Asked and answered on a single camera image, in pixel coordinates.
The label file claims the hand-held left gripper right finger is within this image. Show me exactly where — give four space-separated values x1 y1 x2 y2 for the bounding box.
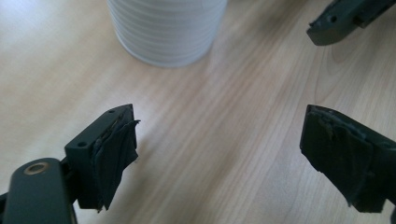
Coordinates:
299 104 396 214

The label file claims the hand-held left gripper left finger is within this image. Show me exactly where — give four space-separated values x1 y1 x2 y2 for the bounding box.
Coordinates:
64 104 141 213

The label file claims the stack of floral paper cups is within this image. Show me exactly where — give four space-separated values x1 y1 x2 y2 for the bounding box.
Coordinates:
106 0 228 68

